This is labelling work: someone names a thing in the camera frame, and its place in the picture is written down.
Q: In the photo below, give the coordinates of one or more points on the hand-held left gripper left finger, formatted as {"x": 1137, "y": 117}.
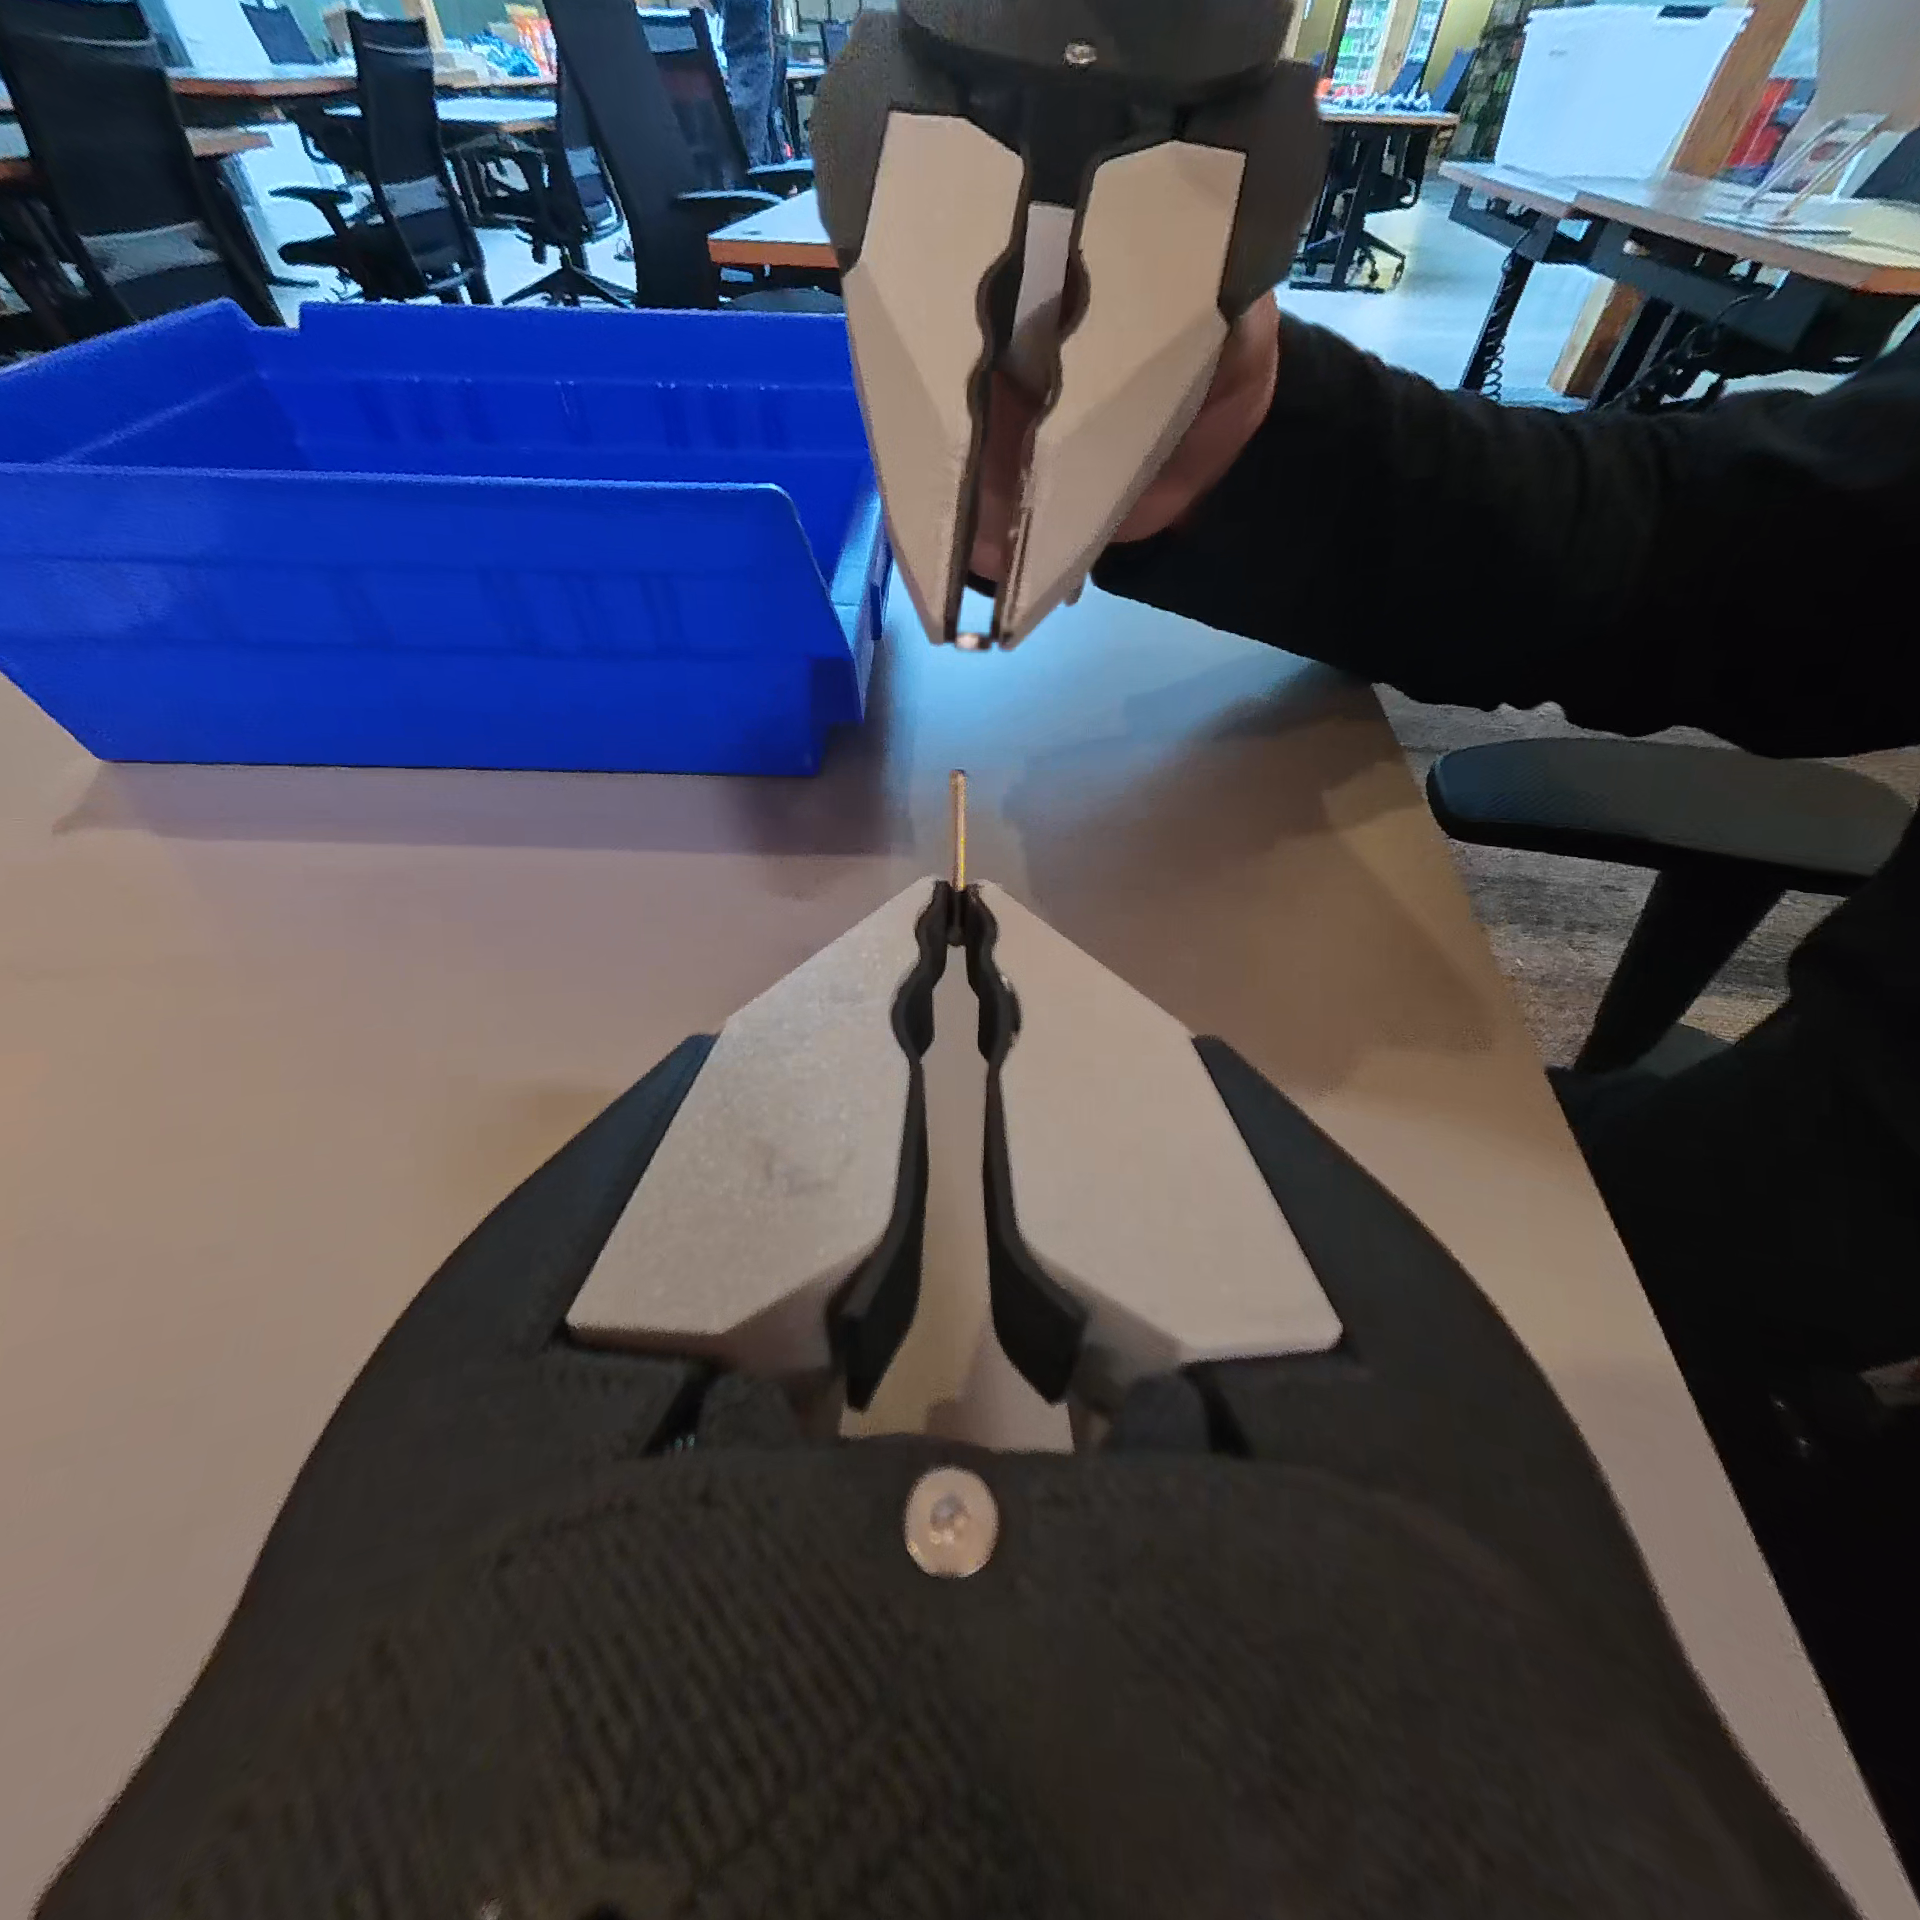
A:
{"x": 751, "y": 1184}

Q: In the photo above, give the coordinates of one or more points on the large blue plastic bin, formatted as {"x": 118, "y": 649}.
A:
{"x": 452, "y": 646}

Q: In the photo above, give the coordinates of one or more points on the person's right forearm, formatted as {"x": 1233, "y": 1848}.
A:
{"x": 1500, "y": 525}

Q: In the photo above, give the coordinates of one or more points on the small metal screw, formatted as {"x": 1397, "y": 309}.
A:
{"x": 956, "y": 826}

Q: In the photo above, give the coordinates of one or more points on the person's right hand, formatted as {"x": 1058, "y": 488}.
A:
{"x": 1225, "y": 421}

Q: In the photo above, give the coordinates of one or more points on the person's body in black clothes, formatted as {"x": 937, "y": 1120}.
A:
{"x": 1771, "y": 1277}

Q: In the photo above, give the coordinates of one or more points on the clear acrylic sign holder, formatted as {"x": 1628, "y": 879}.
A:
{"x": 1823, "y": 159}

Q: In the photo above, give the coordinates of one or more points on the white cardboard box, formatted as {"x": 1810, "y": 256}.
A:
{"x": 1622, "y": 89}

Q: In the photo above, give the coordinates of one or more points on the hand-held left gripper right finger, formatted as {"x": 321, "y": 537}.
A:
{"x": 1156, "y": 1184}

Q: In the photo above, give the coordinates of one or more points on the wood-edged background desk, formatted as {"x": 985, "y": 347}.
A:
{"x": 781, "y": 234}
{"x": 1682, "y": 211}

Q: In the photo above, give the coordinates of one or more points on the wooden pillar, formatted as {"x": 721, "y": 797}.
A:
{"x": 1724, "y": 119}

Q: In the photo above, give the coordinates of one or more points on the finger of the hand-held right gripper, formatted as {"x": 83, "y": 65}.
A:
{"x": 915, "y": 329}
{"x": 1149, "y": 345}

